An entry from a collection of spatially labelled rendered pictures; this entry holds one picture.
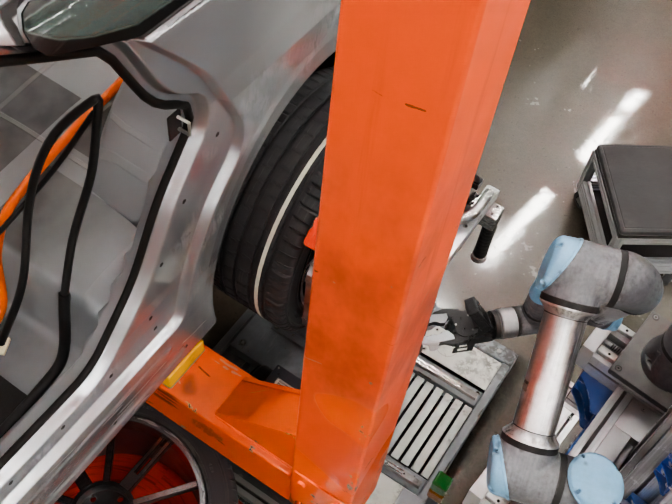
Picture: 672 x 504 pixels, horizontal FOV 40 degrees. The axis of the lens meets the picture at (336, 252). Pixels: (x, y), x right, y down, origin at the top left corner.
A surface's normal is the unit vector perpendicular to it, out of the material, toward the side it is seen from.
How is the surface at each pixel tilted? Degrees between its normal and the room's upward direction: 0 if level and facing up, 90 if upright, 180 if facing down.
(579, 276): 42
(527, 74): 0
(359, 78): 90
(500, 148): 0
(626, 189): 0
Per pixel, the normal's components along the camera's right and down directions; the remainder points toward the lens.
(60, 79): 0.09, -0.59
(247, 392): -0.42, -0.75
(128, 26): 0.82, 0.26
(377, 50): -0.55, 0.66
